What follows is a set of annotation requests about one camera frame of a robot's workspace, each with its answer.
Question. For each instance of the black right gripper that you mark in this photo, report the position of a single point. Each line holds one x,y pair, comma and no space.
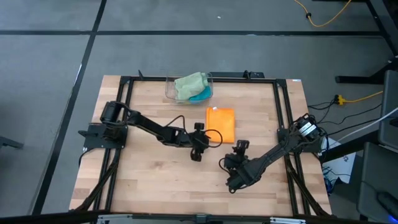
239,169

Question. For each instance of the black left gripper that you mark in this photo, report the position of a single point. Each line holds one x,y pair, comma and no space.
199,144

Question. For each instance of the orange microfiber towel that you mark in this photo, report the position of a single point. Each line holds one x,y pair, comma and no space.
220,124

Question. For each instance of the teal blue microfiber towel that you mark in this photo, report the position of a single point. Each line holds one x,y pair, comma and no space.
200,96

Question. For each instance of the sage green microfiber towel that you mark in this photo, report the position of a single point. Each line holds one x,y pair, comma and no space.
189,87

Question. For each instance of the clear plastic bin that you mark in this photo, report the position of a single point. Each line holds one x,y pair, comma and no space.
170,90

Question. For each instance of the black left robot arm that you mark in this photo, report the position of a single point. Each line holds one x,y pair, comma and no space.
146,126

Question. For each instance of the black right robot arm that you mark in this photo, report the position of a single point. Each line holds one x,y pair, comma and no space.
289,143

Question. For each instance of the white paper sheet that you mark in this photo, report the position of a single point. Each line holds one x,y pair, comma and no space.
345,161

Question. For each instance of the black table beam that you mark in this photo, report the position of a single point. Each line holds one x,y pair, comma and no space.
348,148

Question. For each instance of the black computer mouse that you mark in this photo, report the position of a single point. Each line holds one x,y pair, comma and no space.
387,200

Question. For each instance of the black overhead rig beam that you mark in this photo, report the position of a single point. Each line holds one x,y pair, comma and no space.
46,217

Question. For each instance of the grey furniture foot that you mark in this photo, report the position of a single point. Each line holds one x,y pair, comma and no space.
9,143

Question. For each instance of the silver metal bracket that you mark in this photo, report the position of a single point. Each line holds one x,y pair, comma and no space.
286,221

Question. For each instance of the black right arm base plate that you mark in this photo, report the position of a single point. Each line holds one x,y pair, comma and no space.
314,148

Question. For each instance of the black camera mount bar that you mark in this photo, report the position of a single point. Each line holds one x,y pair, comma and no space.
236,74

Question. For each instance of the black aluminium table frame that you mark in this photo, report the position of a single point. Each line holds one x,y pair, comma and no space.
267,80

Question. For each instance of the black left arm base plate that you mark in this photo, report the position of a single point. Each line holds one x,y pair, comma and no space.
93,143

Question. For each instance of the black desk leg frame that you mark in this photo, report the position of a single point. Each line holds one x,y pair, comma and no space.
357,79

